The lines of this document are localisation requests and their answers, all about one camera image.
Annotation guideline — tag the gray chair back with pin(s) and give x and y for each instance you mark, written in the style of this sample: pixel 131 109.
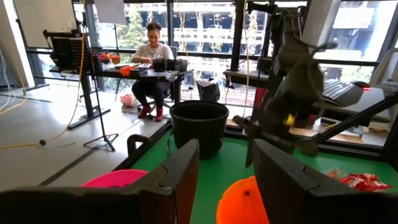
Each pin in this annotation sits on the gray chair back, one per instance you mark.
pixel 387 68

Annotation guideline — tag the white board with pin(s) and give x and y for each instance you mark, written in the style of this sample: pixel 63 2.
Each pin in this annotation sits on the white board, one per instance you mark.
pixel 43 21

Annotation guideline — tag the red white striped bag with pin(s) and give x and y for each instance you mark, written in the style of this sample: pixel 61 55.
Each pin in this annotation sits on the red white striped bag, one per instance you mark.
pixel 129 100

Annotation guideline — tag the black keyboard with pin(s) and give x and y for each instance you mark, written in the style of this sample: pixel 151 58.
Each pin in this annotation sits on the black keyboard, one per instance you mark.
pixel 342 93

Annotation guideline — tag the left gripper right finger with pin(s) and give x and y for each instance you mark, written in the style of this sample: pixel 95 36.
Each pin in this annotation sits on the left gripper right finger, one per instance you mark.
pixel 311 205

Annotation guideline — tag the black perforated panel stand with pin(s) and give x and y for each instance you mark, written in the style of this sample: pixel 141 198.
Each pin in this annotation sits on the black perforated panel stand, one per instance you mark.
pixel 68 53

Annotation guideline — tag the pink plastic bucket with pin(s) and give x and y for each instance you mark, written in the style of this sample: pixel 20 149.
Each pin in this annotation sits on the pink plastic bucket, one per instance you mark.
pixel 115 179

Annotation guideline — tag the green table mat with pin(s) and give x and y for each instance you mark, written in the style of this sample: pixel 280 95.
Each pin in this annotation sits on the green table mat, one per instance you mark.
pixel 224 161

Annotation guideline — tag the red candy packet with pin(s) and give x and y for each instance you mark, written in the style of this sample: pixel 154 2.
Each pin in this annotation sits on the red candy packet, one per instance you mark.
pixel 363 182

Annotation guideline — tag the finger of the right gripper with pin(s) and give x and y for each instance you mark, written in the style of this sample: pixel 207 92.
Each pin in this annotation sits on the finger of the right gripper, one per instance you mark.
pixel 249 146
pixel 306 146

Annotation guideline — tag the black box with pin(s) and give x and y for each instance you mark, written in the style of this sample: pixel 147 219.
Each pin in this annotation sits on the black box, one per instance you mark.
pixel 169 64

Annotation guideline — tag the black pumpkin bucket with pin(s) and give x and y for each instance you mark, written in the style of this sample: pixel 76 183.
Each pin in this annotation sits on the black pumpkin bucket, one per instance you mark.
pixel 199 130

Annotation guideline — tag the yellow label tag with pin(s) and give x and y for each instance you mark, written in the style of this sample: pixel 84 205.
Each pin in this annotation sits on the yellow label tag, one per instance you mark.
pixel 289 119

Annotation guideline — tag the black clamp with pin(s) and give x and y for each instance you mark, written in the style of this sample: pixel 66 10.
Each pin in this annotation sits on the black clamp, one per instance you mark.
pixel 136 138

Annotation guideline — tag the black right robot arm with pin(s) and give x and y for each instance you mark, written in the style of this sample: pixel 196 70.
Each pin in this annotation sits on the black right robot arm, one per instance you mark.
pixel 289 40

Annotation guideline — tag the black tripod stand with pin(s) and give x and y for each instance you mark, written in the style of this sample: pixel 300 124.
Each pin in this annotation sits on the black tripod stand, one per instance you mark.
pixel 104 137

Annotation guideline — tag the black frame strut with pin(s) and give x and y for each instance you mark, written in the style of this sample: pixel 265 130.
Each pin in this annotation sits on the black frame strut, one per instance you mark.
pixel 357 121

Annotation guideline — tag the black desk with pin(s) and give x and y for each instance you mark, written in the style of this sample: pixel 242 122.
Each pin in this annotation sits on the black desk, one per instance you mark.
pixel 245 77
pixel 109 74

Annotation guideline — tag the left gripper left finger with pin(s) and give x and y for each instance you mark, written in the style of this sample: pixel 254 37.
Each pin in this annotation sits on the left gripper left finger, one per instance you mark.
pixel 93 205

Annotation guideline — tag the clear candy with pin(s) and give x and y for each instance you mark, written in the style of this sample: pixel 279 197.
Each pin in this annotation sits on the clear candy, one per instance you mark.
pixel 335 174

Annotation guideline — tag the black computer mouse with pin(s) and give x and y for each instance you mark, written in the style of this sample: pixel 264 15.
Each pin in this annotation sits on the black computer mouse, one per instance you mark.
pixel 360 84

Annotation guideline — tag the orange pumpkin bucket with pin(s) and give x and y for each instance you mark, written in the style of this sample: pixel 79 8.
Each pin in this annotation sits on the orange pumpkin bucket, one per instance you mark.
pixel 239 202

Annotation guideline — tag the black bin with liner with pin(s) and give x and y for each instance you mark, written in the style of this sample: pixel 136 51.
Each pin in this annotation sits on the black bin with liner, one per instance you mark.
pixel 208 92

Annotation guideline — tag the person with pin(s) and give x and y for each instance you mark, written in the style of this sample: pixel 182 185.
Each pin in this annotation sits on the person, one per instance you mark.
pixel 152 53

